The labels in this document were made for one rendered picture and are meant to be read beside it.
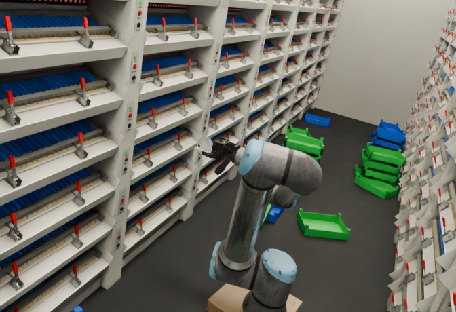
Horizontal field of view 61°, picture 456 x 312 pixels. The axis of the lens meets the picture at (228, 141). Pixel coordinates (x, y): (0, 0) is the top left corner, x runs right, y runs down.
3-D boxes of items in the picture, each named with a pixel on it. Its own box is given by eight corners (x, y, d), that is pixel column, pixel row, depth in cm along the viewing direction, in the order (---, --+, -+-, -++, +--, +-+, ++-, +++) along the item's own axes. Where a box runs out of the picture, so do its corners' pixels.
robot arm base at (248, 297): (293, 312, 169) (300, 294, 165) (271, 337, 154) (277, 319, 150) (258, 286, 178) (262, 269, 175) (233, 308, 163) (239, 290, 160)
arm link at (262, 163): (245, 296, 159) (292, 171, 110) (204, 284, 161) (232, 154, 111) (252, 264, 171) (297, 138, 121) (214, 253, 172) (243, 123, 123)
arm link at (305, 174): (334, 154, 114) (296, 189, 180) (293, 144, 115) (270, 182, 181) (326, 192, 111) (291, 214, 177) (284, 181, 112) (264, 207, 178)
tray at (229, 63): (252, 68, 270) (262, 51, 263) (212, 79, 217) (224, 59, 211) (229, 51, 273) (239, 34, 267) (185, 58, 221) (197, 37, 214)
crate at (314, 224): (337, 222, 273) (340, 212, 270) (347, 240, 255) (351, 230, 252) (296, 218, 269) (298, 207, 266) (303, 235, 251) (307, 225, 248)
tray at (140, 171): (194, 148, 223) (201, 135, 219) (126, 187, 171) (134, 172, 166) (168, 126, 227) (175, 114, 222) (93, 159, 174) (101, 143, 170)
